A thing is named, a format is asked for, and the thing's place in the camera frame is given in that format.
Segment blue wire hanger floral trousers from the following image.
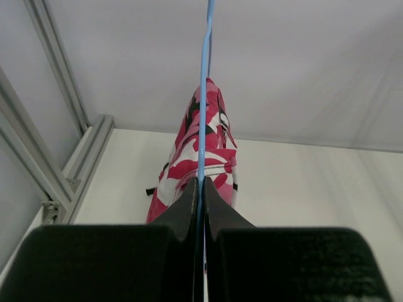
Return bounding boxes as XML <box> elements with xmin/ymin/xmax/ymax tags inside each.
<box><xmin>193</xmin><ymin>0</ymin><xmax>216</xmax><ymax>301</ymax></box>

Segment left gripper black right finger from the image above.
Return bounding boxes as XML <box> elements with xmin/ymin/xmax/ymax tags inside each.
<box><xmin>203</xmin><ymin>178</ymin><xmax>392</xmax><ymax>301</ymax></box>

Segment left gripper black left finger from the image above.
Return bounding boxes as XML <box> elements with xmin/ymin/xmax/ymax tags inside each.
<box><xmin>1</xmin><ymin>179</ymin><xmax>198</xmax><ymax>301</ymax></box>

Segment aluminium frame left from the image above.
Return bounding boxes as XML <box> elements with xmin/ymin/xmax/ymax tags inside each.
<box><xmin>1</xmin><ymin>1</ymin><xmax>114</xmax><ymax>228</ymax></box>

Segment pink floral trousers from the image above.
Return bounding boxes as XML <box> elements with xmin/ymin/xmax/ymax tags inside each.
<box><xmin>145</xmin><ymin>77</ymin><xmax>239</xmax><ymax>225</ymax></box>

